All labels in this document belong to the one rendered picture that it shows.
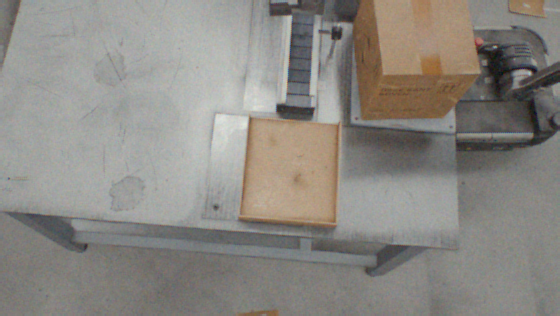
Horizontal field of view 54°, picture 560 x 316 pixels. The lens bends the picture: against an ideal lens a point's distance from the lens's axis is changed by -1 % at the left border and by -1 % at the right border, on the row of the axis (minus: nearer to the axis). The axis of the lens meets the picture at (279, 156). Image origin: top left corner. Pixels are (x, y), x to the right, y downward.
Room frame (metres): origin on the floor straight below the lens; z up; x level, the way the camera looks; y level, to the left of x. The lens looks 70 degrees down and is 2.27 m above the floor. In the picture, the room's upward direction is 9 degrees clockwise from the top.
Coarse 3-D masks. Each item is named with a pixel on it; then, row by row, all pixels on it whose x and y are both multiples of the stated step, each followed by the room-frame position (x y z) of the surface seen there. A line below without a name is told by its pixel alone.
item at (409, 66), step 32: (384, 0) 0.87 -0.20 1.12; (416, 0) 0.89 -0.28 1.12; (448, 0) 0.90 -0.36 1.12; (384, 32) 0.78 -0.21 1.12; (416, 32) 0.79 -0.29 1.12; (448, 32) 0.81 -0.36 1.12; (384, 64) 0.69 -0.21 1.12; (416, 64) 0.70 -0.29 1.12; (448, 64) 0.72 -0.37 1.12; (384, 96) 0.67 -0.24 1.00; (416, 96) 0.68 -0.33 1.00; (448, 96) 0.70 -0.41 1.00
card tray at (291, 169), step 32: (256, 128) 0.59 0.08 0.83; (288, 128) 0.61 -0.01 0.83; (320, 128) 0.62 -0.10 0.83; (256, 160) 0.50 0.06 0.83; (288, 160) 0.51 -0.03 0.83; (320, 160) 0.53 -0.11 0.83; (256, 192) 0.41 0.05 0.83; (288, 192) 0.42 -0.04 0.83; (320, 192) 0.44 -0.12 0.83; (320, 224) 0.34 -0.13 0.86
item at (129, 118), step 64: (64, 0) 0.92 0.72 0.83; (128, 0) 0.95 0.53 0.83; (192, 0) 0.98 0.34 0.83; (256, 0) 1.02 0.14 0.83; (64, 64) 0.70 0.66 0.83; (128, 64) 0.73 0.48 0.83; (192, 64) 0.77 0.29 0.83; (256, 64) 0.80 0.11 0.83; (320, 64) 0.83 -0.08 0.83; (0, 128) 0.48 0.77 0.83; (64, 128) 0.51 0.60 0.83; (128, 128) 0.54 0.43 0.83; (192, 128) 0.57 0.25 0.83; (384, 128) 0.66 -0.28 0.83; (0, 192) 0.30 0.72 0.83; (64, 192) 0.33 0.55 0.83; (128, 192) 0.36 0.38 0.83; (192, 192) 0.38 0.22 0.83; (384, 192) 0.47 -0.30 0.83; (448, 192) 0.50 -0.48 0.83
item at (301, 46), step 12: (300, 24) 0.93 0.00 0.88; (312, 24) 0.93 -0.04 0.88; (300, 36) 0.88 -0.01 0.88; (312, 36) 0.89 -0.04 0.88; (300, 48) 0.84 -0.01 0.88; (312, 48) 0.85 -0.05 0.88; (300, 60) 0.80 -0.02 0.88; (288, 72) 0.76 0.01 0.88; (300, 72) 0.77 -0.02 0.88; (288, 84) 0.72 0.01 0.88; (300, 84) 0.73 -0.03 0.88; (288, 96) 0.69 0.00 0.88; (300, 96) 0.69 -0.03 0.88
